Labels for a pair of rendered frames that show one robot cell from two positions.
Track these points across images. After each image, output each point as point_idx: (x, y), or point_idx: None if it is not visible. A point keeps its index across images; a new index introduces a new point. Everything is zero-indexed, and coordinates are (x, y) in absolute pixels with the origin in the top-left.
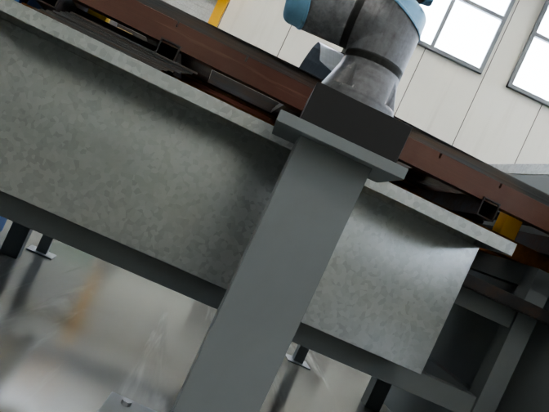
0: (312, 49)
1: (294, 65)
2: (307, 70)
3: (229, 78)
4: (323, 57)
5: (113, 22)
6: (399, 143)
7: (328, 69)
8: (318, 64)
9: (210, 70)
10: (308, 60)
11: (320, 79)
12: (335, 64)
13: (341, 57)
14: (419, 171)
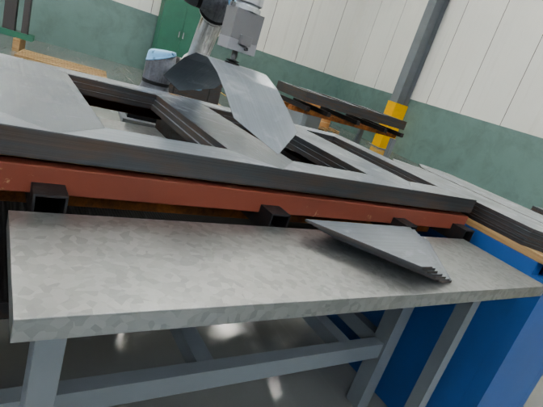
0: (267, 77)
1: (212, 103)
2: (274, 99)
3: (348, 170)
4: (216, 83)
5: (407, 178)
6: None
7: (203, 89)
8: (262, 86)
9: (303, 156)
10: (273, 89)
11: (195, 99)
12: (205, 81)
13: (214, 70)
14: (94, 106)
